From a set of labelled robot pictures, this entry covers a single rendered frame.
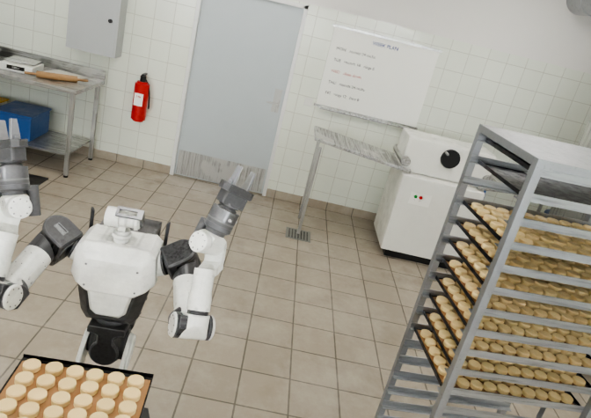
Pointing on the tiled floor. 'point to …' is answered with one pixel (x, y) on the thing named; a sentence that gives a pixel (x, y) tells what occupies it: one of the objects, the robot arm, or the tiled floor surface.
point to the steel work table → (60, 142)
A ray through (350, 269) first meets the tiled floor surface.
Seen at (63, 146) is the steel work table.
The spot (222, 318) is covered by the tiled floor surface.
